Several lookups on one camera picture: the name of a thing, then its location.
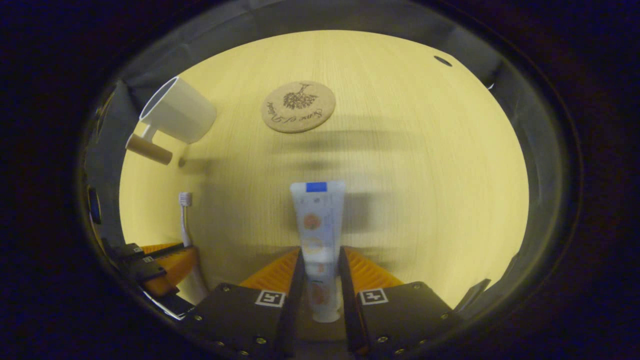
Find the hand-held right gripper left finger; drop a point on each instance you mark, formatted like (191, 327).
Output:
(294, 305)

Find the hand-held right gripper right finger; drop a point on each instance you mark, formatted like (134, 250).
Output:
(347, 300)

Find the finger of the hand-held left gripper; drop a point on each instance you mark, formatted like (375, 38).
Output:
(132, 250)
(170, 270)

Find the white toothbrush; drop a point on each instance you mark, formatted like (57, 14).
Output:
(185, 225)

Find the white toothpaste tube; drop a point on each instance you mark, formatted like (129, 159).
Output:
(317, 220)

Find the round cork coaster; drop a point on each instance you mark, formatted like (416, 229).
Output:
(300, 115)

